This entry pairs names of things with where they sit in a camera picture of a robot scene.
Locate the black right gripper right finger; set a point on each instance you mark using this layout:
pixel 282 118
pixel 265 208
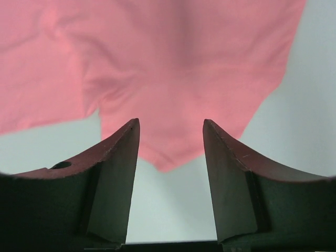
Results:
pixel 262 205

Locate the pink t shirt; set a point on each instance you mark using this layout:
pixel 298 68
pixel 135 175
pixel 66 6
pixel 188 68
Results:
pixel 171 64

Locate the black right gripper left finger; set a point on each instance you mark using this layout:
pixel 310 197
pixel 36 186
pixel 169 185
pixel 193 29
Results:
pixel 80 204

